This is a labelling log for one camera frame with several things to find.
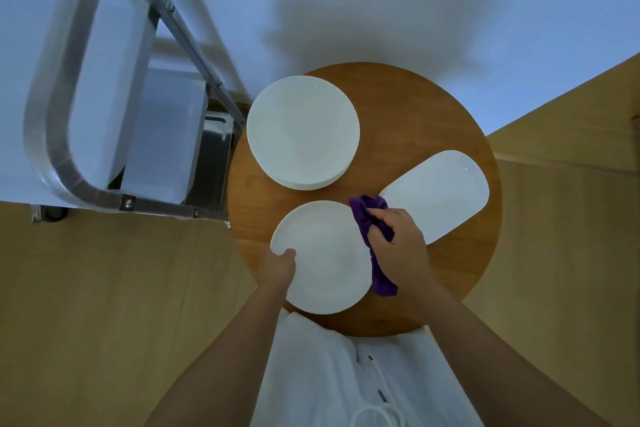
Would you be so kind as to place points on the person's left hand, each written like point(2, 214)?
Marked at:
point(275, 271)

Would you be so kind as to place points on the person's right hand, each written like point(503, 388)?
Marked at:
point(405, 256)

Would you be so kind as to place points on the white round dinner plate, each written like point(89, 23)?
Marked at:
point(325, 261)

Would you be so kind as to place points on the purple cleaning cloth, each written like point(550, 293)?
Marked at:
point(361, 214)

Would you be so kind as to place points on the stack of white rectangular plates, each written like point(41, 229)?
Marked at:
point(440, 191)

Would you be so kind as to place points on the stack of white round plates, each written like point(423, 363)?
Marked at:
point(302, 131)

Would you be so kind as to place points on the steel three-tier cart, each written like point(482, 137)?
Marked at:
point(25, 91)

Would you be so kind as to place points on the person's left forearm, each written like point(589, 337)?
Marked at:
point(220, 371)

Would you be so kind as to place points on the person's right forearm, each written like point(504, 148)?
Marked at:
point(500, 366)

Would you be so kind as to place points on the person's white garment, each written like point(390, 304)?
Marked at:
point(310, 381)

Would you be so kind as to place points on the round wooden side table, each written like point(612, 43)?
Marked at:
point(410, 111)

